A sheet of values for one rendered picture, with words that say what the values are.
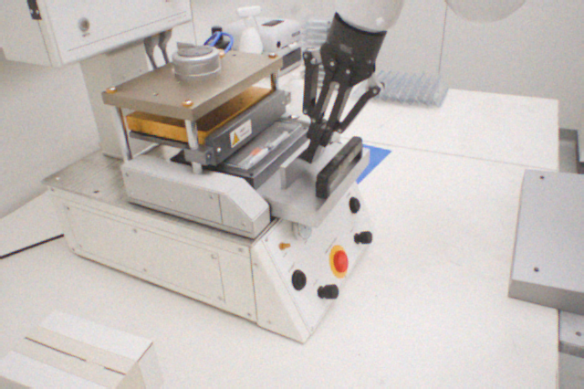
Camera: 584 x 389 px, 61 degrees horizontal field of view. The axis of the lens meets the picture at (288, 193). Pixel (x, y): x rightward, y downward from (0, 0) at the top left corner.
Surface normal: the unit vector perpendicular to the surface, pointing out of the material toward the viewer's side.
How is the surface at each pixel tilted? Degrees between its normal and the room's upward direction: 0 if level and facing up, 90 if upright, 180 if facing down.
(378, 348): 0
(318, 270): 65
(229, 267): 90
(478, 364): 0
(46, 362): 1
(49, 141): 90
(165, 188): 90
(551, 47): 90
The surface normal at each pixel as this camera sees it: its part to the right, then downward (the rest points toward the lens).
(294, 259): 0.78, -0.16
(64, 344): -0.04, -0.84
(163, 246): -0.47, 0.48
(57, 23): 0.88, 0.22
